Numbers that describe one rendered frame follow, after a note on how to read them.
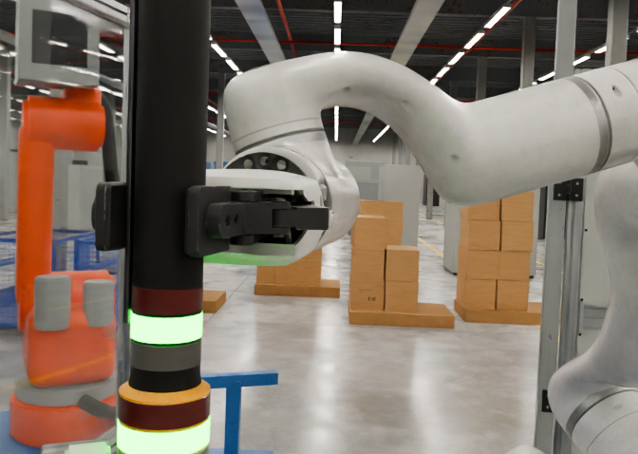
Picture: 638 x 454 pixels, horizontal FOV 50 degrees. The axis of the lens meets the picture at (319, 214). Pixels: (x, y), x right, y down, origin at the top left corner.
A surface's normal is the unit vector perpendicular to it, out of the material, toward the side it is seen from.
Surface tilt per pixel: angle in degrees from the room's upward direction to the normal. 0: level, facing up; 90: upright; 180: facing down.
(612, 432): 59
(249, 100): 85
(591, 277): 90
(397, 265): 90
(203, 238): 90
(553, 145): 99
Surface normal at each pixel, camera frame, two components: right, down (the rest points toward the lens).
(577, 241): -0.22, 0.04
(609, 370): -0.81, 0.46
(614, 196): -0.96, 0.20
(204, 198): 0.97, 0.05
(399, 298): -0.01, 0.05
